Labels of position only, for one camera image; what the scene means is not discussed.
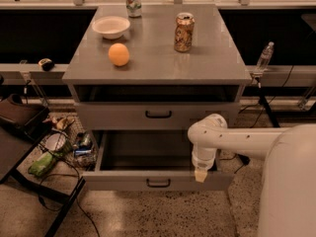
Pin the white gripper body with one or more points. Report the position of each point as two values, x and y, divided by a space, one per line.
202 164

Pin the brown bag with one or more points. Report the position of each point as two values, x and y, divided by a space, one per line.
21 119

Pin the black tripod stand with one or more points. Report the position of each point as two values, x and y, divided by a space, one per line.
263 101

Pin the white green soda can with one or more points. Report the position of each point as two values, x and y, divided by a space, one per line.
133 8

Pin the wire basket with trash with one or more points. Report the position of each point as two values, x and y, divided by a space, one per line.
68 140

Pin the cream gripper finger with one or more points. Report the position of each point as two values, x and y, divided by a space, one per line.
200 175

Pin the green chip bag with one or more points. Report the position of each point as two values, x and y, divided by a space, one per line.
42 165

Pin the black side table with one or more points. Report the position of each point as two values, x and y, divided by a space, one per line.
13 151

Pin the grey drawer cabinet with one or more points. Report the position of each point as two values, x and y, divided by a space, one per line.
212 71

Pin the white bowl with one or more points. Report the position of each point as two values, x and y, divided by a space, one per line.
111 27

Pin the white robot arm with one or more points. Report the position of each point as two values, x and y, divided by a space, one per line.
288 196

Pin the black power adapter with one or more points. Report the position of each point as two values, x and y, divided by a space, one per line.
244 159

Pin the gold soda can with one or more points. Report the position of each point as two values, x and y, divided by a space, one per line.
185 24

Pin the clear plastic water bottle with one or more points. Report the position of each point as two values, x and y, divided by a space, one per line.
264 59

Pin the grey drawer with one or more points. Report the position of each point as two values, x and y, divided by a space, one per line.
150 116
150 160

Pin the grey top drawer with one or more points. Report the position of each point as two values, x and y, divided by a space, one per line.
150 116

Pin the orange fruit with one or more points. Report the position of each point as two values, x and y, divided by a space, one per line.
118 54

